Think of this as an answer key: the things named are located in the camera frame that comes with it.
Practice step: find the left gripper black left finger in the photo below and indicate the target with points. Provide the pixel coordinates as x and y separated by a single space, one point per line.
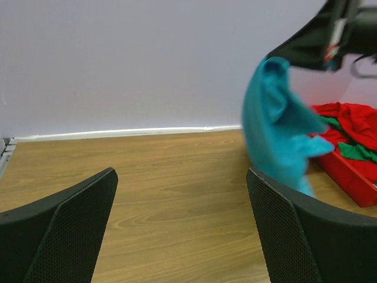
58 238

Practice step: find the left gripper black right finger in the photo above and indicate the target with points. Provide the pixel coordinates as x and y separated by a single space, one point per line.
306 240

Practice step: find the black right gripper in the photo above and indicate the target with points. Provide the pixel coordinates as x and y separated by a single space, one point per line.
339 28

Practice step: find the teal t-shirt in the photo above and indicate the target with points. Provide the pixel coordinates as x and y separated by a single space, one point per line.
281 132

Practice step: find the red plastic bin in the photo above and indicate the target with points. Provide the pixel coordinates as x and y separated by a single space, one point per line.
357 178

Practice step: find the green t-shirt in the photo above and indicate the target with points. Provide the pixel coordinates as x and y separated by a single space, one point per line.
348 147

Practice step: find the red t-shirt pile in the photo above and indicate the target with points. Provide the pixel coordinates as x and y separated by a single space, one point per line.
357 120

